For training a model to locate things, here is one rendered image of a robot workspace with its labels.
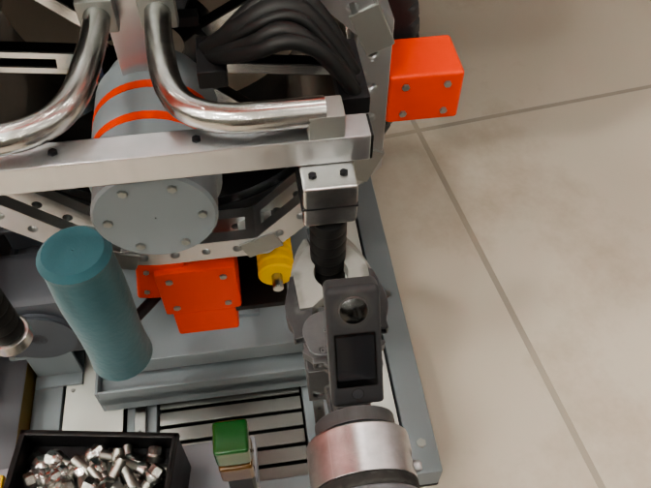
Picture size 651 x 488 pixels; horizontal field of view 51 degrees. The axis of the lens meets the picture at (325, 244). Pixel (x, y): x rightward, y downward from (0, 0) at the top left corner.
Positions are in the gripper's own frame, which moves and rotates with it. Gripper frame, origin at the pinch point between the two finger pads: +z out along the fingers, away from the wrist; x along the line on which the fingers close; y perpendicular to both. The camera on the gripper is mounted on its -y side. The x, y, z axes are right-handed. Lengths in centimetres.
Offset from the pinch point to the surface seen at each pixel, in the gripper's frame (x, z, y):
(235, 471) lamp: -12.4, -14.1, 22.5
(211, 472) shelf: -16.9, -8.2, 38.0
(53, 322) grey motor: -44, 25, 46
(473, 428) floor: 33, 11, 83
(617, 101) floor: 105, 107, 83
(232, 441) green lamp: -12.0, -12.7, 17.0
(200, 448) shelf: -18.4, -4.5, 38.0
